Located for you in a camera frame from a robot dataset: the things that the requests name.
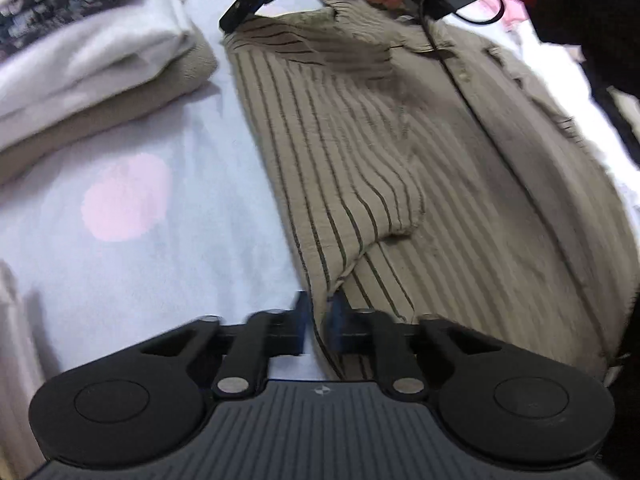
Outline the light grey folded garment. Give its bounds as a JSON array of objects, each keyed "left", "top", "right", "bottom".
[{"left": 0, "top": 0, "right": 196, "bottom": 136}]

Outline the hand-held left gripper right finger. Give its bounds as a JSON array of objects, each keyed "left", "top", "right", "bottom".
[{"left": 324, "top": 291, "right": 502, "bottom": 402}]

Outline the beige folded knit garment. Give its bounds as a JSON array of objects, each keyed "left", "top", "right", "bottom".
[{"left": 0, "top": 42, "right": 219, "bottom": 186}]

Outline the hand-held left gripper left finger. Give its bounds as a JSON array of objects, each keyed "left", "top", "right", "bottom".
[{"left": 135, "top": 291, "right": 310, "bottom": 402}]

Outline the beige striped shirt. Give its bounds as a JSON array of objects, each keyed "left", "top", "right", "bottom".
[{"left": 222, "top": 0, "right": 631, "bottom": 386}]

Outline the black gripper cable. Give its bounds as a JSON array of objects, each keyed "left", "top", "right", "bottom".
[{"left": 417, "top": 0, "right": 506, "bottom": 61}]

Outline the dark floral folded garment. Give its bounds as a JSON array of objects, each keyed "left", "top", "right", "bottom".
[{"left": 0, "top": 0, "right": 146, "bottom": 56}]

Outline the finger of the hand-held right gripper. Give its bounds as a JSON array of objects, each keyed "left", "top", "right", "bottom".
[{"left": 219, "top": 0, "right": 289, "bottom": 37}]

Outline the beige blanket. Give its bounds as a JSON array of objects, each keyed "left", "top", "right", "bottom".
[{"left": 0, "top": 260, "right": 51, "bottom": 480}]

